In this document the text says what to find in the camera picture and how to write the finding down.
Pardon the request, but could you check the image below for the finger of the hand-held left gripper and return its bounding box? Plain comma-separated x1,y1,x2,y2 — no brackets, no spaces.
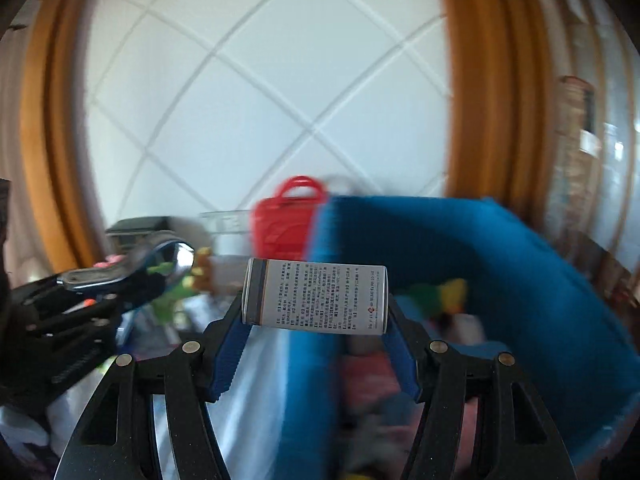
117,231,183,273
30,275,168,341

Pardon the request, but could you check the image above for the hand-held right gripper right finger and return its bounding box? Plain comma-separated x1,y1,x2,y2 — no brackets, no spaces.
382,300,578,480

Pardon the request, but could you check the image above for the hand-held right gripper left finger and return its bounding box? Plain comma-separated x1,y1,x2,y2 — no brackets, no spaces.
55,300,251,480

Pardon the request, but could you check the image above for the shiny metal tool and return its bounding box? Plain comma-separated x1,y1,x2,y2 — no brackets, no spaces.
57,241,197,291

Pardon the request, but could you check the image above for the white printed medicine box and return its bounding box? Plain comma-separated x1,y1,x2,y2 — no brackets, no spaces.
241,258,390,334

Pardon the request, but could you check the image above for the blue plastic storage crate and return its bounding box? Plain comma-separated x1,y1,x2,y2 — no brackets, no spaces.
285,195,640,471

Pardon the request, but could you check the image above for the black box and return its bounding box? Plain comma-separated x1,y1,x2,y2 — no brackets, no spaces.
105,216,173,256

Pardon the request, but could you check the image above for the brown teddy bear plush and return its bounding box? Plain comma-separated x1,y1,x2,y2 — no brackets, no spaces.
192,247,216,291

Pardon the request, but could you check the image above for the green plush toy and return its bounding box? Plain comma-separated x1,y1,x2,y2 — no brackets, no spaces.
147,260,201,326

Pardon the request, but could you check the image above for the yellow plush toy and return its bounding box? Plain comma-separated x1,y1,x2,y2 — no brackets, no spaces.
407,280,468,319

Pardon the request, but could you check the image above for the red toy suitcase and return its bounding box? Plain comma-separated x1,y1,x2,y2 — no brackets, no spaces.
250,176,328,266

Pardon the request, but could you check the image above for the rolled patterned carpet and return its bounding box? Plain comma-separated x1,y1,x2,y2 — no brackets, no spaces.
555,76,601,241

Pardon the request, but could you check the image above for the glass door with wooden bars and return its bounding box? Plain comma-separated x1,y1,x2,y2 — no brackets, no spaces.
545,0,640,306

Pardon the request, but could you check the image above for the white wall socket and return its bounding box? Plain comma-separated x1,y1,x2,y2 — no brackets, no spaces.
220,210,252,234

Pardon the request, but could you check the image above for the wooden frame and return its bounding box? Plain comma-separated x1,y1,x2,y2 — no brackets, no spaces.
20,0,108,271
435,0,546,221

